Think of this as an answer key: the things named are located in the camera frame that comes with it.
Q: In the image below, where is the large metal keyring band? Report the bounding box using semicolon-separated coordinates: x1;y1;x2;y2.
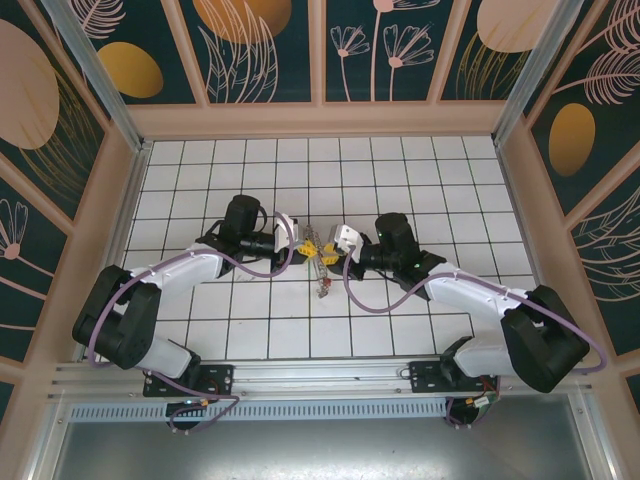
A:
302;224;335;300

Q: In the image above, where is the grey metal sheet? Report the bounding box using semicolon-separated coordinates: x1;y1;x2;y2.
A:
47;419;606;480

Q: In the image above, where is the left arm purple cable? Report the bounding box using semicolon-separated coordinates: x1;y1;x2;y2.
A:
87;212;296;435

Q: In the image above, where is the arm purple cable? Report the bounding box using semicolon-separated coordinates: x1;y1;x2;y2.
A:
87;212;296;435
342;242;609;432

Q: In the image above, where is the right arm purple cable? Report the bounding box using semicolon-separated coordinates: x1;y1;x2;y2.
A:
342;242;609;432

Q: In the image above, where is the aluminium mounting rail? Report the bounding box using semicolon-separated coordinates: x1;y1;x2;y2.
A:
47;355;592;401

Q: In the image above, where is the aluminium side rail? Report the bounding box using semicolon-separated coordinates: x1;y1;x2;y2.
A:
492;142;561;356

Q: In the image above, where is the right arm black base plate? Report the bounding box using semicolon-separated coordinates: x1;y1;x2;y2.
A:
408;357;501;396

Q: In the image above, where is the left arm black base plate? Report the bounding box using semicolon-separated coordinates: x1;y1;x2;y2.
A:
143;363;236;398

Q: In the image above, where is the slotted grey cable duct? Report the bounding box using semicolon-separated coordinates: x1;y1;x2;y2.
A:
69;402;451;422

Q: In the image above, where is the aluminium corner post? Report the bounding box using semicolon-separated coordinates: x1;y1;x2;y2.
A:
42;0;154;154
492;0;599;147

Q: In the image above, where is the aluminium frame bar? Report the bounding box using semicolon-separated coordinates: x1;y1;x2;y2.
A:
569;392;621;480
27;399;74;480

